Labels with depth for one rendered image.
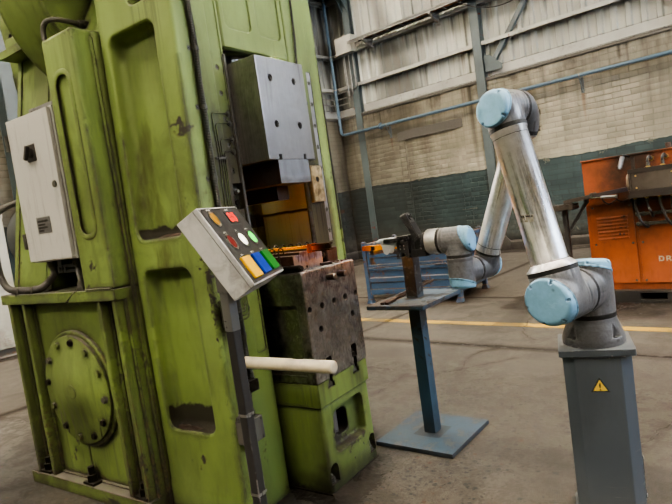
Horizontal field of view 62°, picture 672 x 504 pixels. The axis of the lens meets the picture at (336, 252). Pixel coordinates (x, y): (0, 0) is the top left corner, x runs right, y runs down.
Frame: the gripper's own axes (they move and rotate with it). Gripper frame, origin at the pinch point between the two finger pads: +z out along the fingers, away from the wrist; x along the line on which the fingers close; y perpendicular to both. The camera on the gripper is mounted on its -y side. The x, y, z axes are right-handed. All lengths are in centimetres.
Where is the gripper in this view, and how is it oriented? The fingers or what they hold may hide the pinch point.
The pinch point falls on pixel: (379, 240)
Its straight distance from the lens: 213.9
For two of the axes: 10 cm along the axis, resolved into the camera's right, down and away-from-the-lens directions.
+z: -8.2, 0.7, 5.7
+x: 5.5, -1.4, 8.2
